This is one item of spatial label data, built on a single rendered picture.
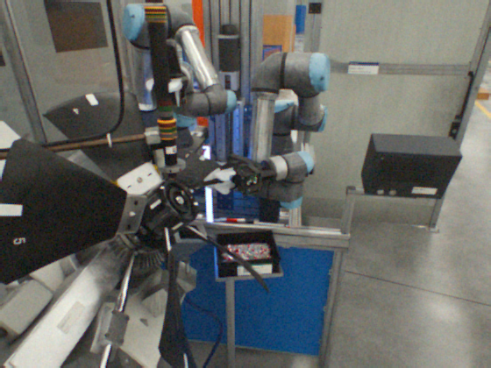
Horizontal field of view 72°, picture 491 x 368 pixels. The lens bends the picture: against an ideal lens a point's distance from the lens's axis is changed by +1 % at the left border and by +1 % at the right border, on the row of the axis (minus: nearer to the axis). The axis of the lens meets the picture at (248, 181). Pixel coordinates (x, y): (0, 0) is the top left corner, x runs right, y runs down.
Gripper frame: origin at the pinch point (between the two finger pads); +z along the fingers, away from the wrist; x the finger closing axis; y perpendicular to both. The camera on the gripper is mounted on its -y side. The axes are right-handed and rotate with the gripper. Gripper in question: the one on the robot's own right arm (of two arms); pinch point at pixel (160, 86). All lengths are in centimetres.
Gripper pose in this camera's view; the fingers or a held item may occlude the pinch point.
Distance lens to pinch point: 80.5
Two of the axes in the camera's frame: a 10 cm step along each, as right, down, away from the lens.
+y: 0.0, 9.0, 4.4
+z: 0.4, 4.4, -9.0
